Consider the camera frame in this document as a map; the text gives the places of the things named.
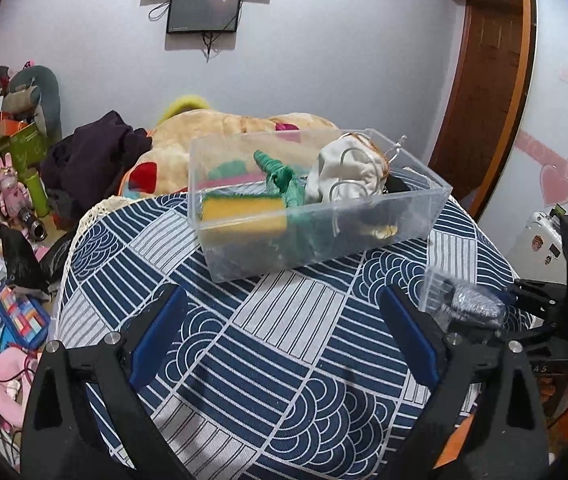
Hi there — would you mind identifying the green cardboard box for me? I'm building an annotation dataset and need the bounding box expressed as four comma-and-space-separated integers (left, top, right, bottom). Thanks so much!
0, 120, 50, 211

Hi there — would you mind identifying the white suitcase with stickers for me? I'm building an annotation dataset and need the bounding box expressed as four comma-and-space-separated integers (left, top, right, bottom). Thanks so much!
507, 211, 567, 284

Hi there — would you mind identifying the yellow green pillow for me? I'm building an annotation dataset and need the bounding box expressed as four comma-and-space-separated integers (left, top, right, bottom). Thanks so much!
157, 94, 210, 125

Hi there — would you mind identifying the green knitted cloth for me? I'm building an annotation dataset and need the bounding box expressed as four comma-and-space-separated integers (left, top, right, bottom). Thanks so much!
253, 150, 327, 260

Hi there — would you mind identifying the white drawstring pouch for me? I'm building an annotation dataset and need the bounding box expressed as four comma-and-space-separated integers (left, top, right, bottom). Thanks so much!
305, 131, 401, 204

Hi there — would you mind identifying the brown wooden door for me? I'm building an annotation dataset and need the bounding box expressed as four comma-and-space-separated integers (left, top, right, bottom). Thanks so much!
429, 0, 534, 219

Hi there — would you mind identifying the small wall monitor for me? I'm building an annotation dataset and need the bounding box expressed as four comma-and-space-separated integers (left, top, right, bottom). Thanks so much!
167, 0, 241, 35

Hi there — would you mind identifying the beige plush blanket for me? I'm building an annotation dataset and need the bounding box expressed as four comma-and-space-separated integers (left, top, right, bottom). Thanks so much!
119, 110, 340, 198

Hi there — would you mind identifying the clear plastic storage box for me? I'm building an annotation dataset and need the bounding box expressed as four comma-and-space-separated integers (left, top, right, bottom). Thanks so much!
187, 129, 452, 282

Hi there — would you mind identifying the yellow sponge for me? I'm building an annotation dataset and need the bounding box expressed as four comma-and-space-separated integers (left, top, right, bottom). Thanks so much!
200, 194, 287, 238

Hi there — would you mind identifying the dark purple clothing pile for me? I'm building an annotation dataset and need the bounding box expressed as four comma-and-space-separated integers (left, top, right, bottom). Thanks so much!
40, 110, 151, 222

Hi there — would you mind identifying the pink plush toy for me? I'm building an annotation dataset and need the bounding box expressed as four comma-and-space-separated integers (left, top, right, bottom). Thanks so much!
0, 347, 39, 429

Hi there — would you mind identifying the grey glitter bag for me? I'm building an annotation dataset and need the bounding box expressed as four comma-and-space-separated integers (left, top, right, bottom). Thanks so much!
419, 268, 507, 332

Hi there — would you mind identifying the blue white patterned bedspread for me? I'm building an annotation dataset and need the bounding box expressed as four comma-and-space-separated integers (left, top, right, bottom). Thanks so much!
56, 194, 512, 479

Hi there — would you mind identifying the grey green plush toy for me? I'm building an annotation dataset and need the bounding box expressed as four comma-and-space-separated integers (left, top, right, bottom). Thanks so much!
2, 65, 62, 144

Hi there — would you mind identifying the pink bunny doll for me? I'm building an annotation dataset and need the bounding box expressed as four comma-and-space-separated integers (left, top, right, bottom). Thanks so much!
0, 153, 32, 226

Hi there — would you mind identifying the colourful blue book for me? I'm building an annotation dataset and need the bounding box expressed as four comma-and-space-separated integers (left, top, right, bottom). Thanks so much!
0, 285, 50, 350

